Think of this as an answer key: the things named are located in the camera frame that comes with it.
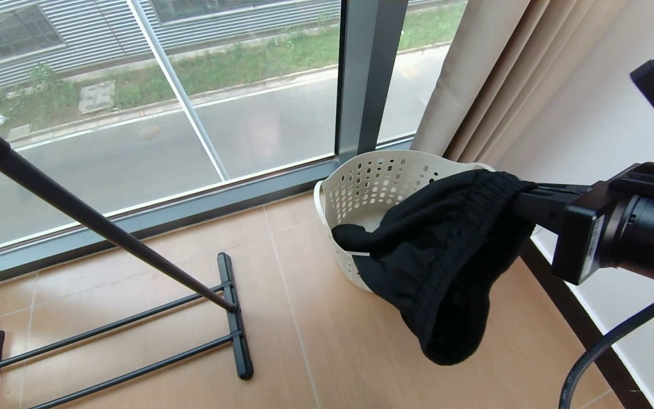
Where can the window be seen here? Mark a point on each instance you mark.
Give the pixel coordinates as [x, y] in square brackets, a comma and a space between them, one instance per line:
[369, 74]

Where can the black clothes rack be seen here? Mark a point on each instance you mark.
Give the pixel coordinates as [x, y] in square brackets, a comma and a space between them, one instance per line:
[77, 207]

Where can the white laundry basket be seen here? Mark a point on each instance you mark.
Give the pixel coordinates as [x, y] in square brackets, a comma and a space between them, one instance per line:
[361, 182]

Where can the beige curtain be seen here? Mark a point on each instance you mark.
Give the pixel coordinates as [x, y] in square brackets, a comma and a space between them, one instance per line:
[491, 74]

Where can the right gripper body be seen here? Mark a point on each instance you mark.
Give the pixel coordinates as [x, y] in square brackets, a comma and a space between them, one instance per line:
[645, 238]

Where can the black shorts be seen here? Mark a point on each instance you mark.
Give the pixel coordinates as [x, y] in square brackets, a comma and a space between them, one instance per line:
[446, 272]

